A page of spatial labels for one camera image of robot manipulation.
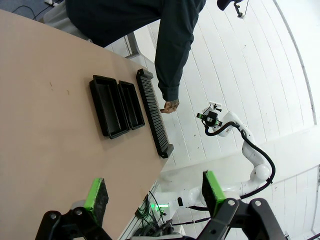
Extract white wall conduit pipe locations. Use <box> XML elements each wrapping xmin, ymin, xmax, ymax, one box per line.
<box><xmin>272</xmin><ymin>0</ymin><xmax>318</xmax><ymax>126</ymax></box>

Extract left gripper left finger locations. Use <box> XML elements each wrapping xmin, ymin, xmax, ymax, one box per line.
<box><xmin>34</xmin><ymin>177</ymin><xmax>113</xmax><ymax>240</ymax></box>

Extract black slotted PCB rack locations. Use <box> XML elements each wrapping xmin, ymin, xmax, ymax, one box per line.
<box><xmin>135</xmin><ymin>68</ymin><xmax>175</xmax><ymax>159</ymax></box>

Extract thin black cable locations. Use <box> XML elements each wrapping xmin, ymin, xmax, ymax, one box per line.
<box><xmin>172</xmin><ymin>216</ymin><xmax>212</xmax><ymax>226</ymax></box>

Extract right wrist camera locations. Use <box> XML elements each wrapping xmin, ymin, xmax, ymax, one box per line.
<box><xmin>208</xmin><ymin>101</ymin><xmax>223</xmax><ymax>113</ymax></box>

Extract black ESD tray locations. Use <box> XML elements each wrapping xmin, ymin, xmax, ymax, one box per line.
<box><xmin>117</xmin><ymin>80</ymin><xmax>146</xmax><ymax>131</ymax></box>
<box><xmin>89</xmin><ymin>74</ymin><xmax>131</xmax><ymax>140</ymax></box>

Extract black floor cable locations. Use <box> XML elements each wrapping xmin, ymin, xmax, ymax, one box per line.
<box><xmin>12</xmin><ymin>0</ymin><xmax>61</xmax><ymax>21</ymax></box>

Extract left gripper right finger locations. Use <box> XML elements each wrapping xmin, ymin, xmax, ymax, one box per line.
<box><xmin>197</xmin><ymin>170</ymin><xmax>286</xmax><ymax>240</ymax></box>

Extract person's right hand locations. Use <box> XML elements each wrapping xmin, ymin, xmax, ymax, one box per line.
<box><xmin>159</xmin><ymin>99</ymin><xmax>180</xmax><ymax>115</ymax></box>

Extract person's right forearm dark sleeve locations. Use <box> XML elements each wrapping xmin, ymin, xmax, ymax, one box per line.
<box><xmin>154</xmin><ymin>44</ymin><xmax>195</xmax><ymax>102</ymax></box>

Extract tangled black cables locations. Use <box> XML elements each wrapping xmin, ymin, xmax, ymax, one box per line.
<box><xmin>134</xmin><ymin>191</ymin><xmax>176</xmax><ymax>237</ymax></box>

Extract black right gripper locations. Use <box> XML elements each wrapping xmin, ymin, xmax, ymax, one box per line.
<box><xmin>196</xmin><ymin>110</ymin><xmax>223</xmax><ymax>127</ymax></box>

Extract person in dark shirt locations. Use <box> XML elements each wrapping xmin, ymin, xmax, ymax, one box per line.
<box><xmin>43</xmin><ymin>0</ymin><xmax>207</xmax><ymax>61</ymax></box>

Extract black light stand tripod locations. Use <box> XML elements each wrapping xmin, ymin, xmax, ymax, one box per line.
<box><xmin>233</xmin><ymin>0</ymin><xmax>250</xmax><ymax>19</ymax></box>

